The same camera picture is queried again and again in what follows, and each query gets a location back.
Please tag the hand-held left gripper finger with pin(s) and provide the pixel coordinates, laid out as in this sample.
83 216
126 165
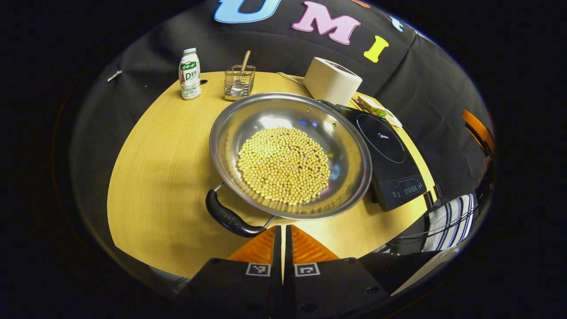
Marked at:
277 257
288 257

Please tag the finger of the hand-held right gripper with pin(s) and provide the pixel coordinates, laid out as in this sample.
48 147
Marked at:
477 128

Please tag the black induction cooktop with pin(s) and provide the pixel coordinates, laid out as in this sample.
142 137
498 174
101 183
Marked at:
390 168

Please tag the stainless steel pot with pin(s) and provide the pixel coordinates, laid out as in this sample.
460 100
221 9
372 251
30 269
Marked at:
274 110

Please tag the pile of soybeans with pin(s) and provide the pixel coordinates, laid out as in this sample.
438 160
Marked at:
283 166

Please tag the person's striped garment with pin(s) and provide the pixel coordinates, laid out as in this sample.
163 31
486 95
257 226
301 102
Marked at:
447 221

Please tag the white drink bottle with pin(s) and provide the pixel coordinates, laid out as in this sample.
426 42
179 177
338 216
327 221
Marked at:
189 75

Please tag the silver metal clip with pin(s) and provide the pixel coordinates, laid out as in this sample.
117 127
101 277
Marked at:
114 75

